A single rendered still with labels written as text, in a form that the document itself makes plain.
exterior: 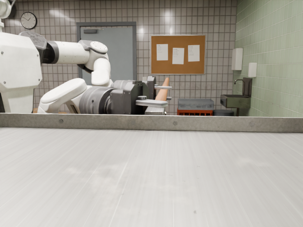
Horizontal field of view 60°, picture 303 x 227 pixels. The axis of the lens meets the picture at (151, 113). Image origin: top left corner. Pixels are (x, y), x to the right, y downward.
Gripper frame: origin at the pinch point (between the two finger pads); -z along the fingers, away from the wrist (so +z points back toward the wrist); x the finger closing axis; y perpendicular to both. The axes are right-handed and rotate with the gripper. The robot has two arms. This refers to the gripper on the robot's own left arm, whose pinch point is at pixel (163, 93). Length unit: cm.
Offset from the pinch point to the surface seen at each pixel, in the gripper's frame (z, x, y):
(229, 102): -49, 41, -306
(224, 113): -47, 68, -365
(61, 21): 259, -96, -383
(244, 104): -71, 44, -309
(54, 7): 272, -121, -382
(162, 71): 67, -2, -407
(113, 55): 161, -33, -394
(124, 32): 140, -75, -397
